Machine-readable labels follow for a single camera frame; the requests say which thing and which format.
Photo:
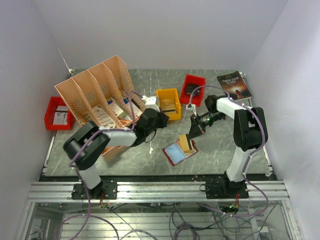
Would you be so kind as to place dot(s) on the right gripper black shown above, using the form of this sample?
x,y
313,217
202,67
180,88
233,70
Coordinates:
x,y
196,129

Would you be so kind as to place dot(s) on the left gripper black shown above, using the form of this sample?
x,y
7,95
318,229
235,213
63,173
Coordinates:
x,y
164,119

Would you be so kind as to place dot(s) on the yellow plastic bin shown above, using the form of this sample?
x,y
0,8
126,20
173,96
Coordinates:
x,y
170,93

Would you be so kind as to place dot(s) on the red card holder wallet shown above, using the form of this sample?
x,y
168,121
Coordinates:
x,y
175,154

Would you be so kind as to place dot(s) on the black credit card stack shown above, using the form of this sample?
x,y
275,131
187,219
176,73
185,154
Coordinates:
x,y
192,89

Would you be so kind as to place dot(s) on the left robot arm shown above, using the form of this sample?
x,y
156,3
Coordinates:
x,y
89,142

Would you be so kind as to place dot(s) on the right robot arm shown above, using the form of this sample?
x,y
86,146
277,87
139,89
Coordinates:
x,y
249,135

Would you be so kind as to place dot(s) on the gold card in bin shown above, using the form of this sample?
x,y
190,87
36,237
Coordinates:
x,y
168,106

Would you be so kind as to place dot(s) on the red bin with cards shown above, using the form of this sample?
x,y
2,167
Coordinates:
x,y
184,98

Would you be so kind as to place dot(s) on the white cards in left bin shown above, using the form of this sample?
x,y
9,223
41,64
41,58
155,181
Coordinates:
x,y
60,115

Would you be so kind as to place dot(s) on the dark paperback book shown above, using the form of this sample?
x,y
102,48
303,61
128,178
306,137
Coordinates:
x,y
234,84

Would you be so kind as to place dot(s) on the pink file organizer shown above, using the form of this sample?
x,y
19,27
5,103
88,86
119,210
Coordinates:
x,y
106,87

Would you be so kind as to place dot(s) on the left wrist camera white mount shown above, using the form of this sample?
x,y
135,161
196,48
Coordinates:
x,y
151,102

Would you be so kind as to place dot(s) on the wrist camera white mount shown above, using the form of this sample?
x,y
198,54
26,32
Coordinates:
x,y
191,107
151,102

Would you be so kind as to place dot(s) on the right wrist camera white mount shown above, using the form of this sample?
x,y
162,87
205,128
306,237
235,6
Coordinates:
x,y
191,107

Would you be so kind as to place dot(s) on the aluminium mounting rail frame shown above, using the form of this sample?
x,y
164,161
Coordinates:
x,y
138,190

